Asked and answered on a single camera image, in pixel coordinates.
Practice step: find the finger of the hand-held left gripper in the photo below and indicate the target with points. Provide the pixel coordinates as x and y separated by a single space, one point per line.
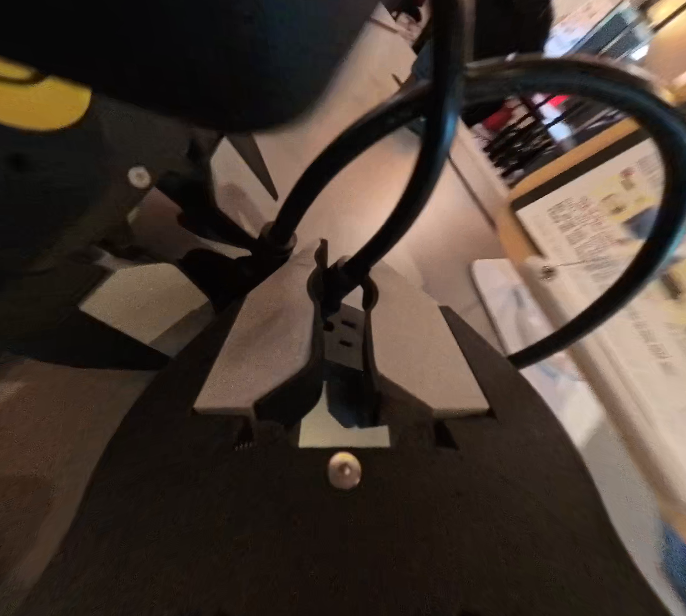
254 166
144 305

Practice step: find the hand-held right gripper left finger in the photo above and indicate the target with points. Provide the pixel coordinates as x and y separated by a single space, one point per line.
262 353

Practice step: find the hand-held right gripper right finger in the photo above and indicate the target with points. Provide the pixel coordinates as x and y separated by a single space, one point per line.
423 359

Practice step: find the printed instruction board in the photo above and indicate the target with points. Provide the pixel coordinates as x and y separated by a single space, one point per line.
589 230

